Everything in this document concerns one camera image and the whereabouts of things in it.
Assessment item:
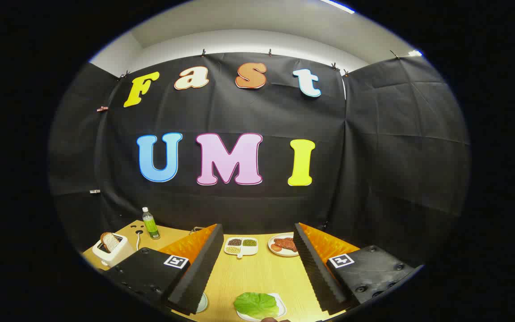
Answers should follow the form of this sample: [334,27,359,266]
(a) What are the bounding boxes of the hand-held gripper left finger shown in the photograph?
[103,224,225,315]

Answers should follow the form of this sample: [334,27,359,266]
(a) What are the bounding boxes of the round white plate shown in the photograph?
[268,233,300,257]

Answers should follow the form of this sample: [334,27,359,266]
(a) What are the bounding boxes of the black backdrop cloth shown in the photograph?
[48,52,470,269]

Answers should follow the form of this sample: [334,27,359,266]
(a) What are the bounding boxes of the white divided bean dish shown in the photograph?
[224,237,259,259]

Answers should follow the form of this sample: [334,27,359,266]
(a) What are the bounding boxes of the red meat slices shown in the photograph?
[272,237,298,253]

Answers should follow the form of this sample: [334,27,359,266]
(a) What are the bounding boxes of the white bread slice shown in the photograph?
[100,232,120,252]

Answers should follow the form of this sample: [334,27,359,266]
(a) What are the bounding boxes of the white toaster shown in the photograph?
[92,233,135,268]

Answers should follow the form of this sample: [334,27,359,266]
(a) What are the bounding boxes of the square white plate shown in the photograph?
[236,293,287,322]

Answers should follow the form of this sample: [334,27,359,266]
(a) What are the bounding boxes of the green lettuce leaf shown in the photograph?
[234,292,279,319]

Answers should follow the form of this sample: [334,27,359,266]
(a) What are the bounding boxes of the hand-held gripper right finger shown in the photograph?
[292,223,424,315]

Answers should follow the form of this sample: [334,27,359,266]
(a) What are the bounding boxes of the green drink bottle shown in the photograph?
[142,207,161,240]

